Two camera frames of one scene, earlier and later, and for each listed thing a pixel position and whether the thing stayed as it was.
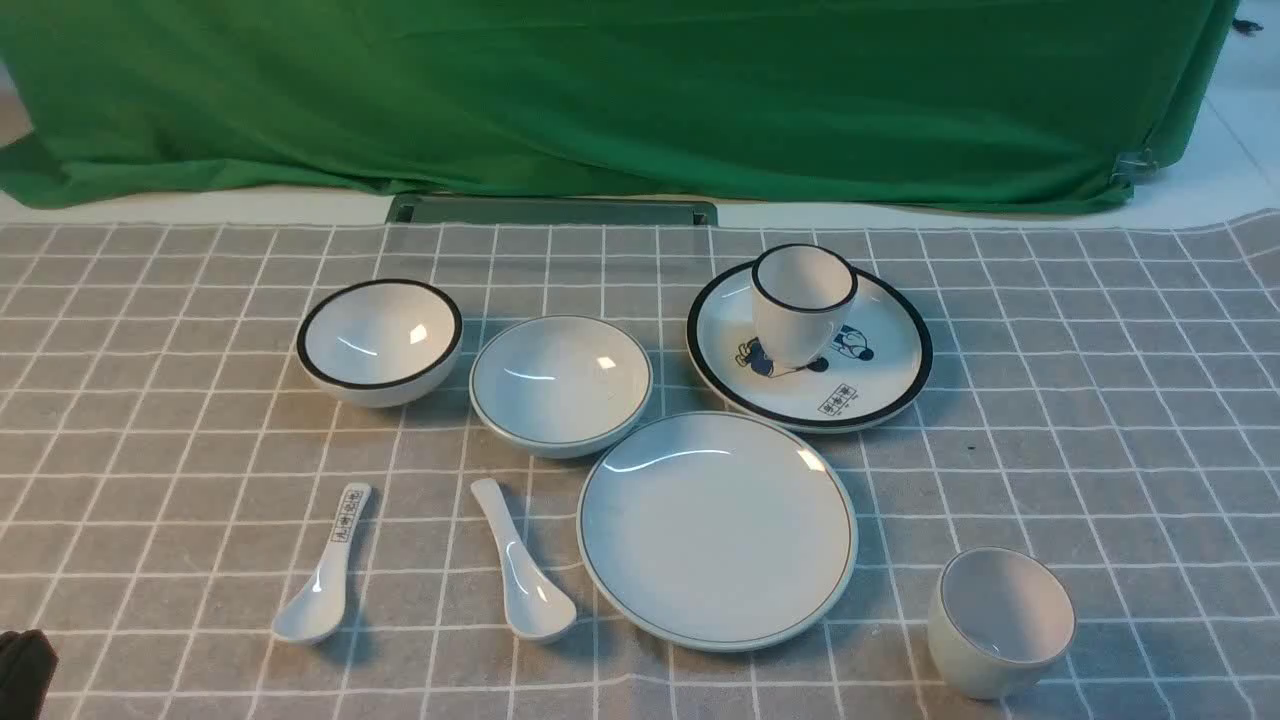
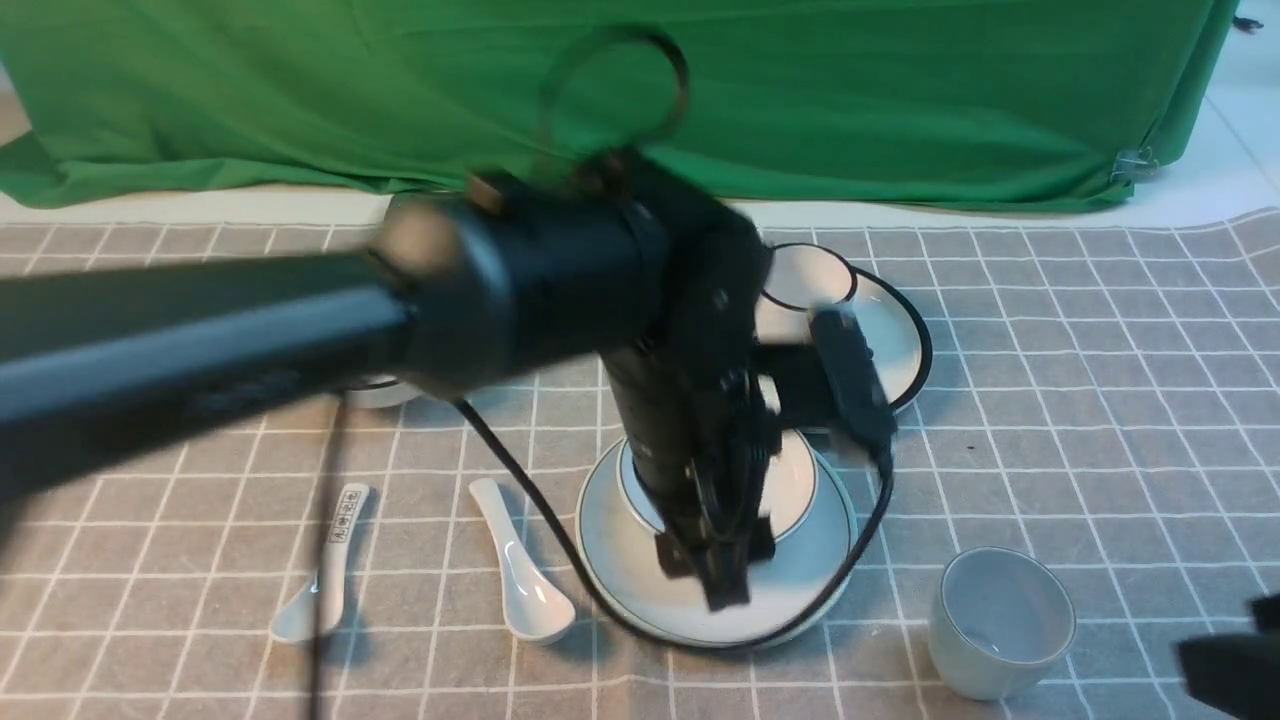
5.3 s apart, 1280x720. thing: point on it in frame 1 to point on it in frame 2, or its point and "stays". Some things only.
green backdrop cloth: x=1070 y=103 stays
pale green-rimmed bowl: x=558 y=387 to x=790 y=499
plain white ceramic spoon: x=539 y=605 stays
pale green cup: x=999 y=622 stays
